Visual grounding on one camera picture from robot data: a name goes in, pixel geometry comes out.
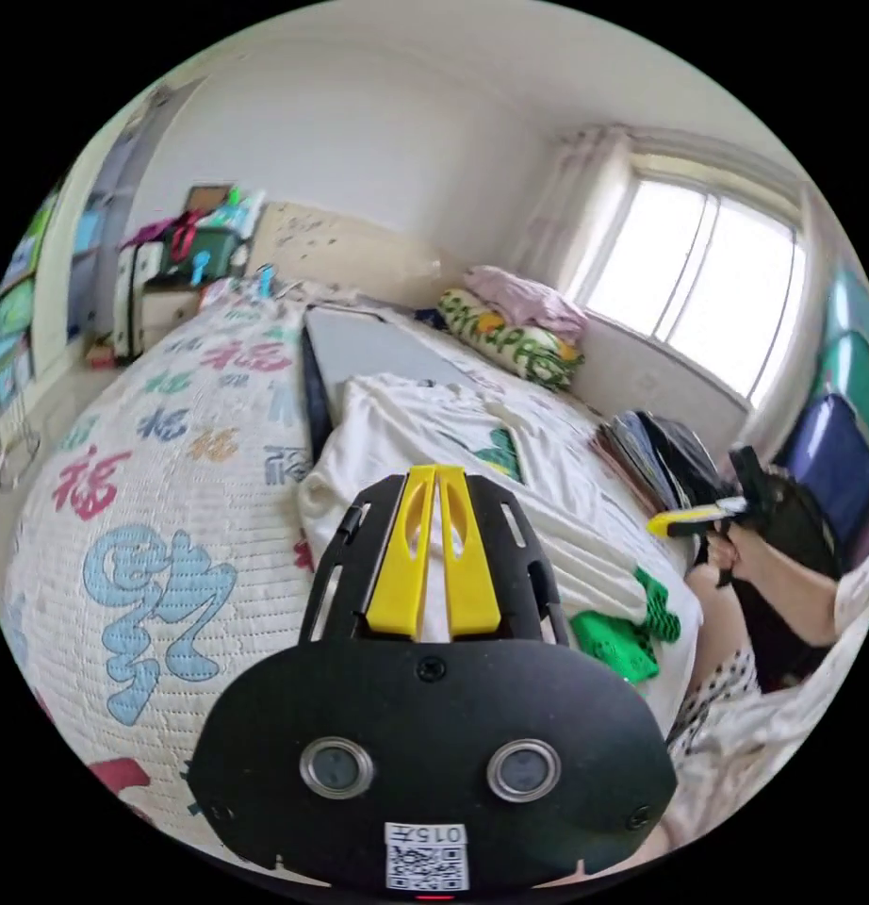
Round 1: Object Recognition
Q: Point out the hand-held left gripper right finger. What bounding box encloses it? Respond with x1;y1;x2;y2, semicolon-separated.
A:
436;466;504;634

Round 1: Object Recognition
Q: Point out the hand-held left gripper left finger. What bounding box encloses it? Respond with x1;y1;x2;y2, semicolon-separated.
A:
366;465;436;634

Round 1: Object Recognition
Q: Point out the white long sleeve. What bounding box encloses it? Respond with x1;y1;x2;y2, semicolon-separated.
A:
295;372;698;738

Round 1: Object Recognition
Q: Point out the person's right forearm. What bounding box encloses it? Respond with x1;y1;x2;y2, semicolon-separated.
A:
742;540;861;649

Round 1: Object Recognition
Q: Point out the person's right hand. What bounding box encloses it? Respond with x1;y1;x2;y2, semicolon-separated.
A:
710;526;766;592

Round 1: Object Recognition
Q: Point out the pile of clothes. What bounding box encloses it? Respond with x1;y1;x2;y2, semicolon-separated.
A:
595;408;730;514

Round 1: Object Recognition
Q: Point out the blue bag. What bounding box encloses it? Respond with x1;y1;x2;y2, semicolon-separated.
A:
777;392;869;561

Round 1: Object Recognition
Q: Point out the person's body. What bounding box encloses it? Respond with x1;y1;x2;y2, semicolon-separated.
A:
662;526;869;853

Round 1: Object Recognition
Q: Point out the green bag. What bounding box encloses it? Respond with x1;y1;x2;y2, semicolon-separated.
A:
819;271;869;425

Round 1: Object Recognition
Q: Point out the bed with printed quilt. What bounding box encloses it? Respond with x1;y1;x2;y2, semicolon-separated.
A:
1;201;701;861

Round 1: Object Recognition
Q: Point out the grey flat board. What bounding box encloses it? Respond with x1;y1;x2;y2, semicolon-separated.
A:
300;304;482;465

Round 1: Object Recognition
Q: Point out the window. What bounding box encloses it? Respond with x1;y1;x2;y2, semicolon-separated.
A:
566;168;812;405

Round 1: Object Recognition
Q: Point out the green flowered rolled blanket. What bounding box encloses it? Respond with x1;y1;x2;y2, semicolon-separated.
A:
436;286;585;391

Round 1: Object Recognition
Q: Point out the pink folded blanket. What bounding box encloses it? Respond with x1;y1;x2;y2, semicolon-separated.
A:
464;265;590;342

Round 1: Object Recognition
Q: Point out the pink curtain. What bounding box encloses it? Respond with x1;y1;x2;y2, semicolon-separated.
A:
510;125;637;302

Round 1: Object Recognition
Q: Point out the bedside cabinet with clutter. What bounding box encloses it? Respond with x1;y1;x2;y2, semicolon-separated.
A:
142;182;268;323

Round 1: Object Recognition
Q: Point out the white suitcase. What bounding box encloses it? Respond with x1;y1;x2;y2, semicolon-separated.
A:
113;239;169;363

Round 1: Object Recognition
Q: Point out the grey cupboard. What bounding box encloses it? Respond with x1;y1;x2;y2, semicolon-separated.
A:
65;126;156;344

